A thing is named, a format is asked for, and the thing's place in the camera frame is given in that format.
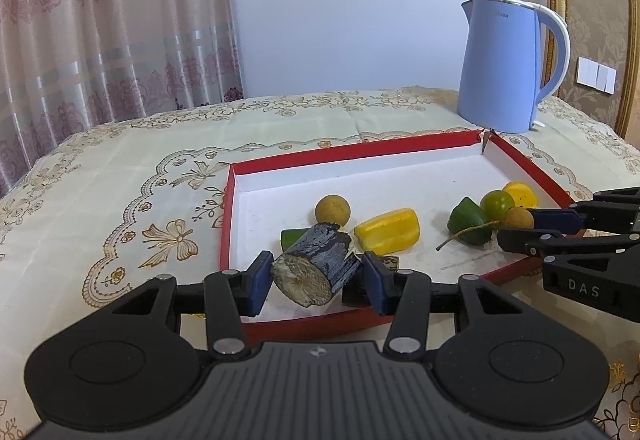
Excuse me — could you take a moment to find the red shallow cardboard tray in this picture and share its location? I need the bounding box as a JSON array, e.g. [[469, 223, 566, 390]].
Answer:
[[218, 129, 576, 346]]

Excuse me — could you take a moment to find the light blue electric kettle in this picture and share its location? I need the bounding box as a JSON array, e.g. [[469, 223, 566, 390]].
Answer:
[[456, 0, 571, 134]]

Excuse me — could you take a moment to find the small dark eggplant piece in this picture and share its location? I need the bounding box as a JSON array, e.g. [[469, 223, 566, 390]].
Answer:
[[341, 256, 401, 308]]

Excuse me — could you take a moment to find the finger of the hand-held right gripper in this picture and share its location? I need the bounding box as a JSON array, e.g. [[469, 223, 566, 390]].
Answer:
[[527, 187, 640, 235], [497, 228, 640, 265]]

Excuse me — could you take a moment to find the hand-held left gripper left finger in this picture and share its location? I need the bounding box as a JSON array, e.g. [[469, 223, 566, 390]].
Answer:
[[107, 250, 275, 362]]

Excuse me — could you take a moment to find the round yellow fruit piece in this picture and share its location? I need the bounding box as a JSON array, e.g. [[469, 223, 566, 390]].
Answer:
[[502, 181, 538, 209]]

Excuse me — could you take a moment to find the stemless brown longan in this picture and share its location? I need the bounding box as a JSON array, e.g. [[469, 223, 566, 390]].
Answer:
[[315, 195, 352, 227]]

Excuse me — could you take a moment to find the brown longan with long stem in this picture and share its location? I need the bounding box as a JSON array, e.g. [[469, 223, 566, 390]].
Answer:
[[436, 207, 536, 251]]

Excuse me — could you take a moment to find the large dark eggplant piece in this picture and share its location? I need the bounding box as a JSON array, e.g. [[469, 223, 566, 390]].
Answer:
[[270, 222, 363, 308]]

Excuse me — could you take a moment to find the embroidered cream tablecloth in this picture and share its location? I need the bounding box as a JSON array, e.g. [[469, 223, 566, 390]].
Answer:
[[0, 87, 640, 440]]

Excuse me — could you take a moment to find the green pepper piece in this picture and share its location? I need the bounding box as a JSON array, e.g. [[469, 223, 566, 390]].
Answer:
[[447, 197, 493, 247]]

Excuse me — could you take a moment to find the gold framed wall panel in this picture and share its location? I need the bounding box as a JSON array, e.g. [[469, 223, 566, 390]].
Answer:
[[542, 0, 640, 138]]

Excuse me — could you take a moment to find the cucumber piece with end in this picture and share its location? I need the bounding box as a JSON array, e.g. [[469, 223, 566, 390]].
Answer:
[[281, 228, 306, 251]]

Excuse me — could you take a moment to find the white wall switch panel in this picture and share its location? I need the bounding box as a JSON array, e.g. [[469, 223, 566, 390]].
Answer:
[[576, 57, 618, 94]]

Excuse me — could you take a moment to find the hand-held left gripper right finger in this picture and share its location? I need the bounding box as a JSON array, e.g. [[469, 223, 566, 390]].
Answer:
[[362, 251, 531, 362]]

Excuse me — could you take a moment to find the ridged yellow fruit piece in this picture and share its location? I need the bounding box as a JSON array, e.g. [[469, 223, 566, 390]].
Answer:
[[354, 207, 421, 257]]

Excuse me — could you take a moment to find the patterned beige curtain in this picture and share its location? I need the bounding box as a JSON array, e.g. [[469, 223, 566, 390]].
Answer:
[[0, 0, 245, 198]]

